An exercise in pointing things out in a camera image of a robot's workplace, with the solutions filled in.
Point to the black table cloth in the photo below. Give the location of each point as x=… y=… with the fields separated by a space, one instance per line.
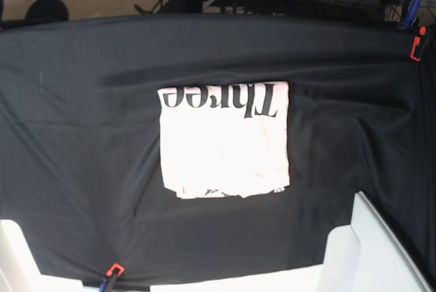
x=80 y=167

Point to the blue clamp handle right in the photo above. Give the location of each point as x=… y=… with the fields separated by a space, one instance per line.
x=408 y=18

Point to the red blue clamp front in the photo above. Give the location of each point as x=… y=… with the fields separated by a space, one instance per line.
x=112 y=275

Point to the red clamp right side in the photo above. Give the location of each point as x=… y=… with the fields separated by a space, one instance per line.
x=418 y=44

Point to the pink T-shirt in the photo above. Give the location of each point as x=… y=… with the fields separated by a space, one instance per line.
x=224 y=141

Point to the white panel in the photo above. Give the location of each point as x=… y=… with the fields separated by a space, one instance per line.
x=19 y=271
x=366 y=255

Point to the white panel left front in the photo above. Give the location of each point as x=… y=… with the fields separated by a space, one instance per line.
x=19 y=271

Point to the white panel right front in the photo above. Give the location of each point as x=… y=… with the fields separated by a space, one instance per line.
x=366 y=255

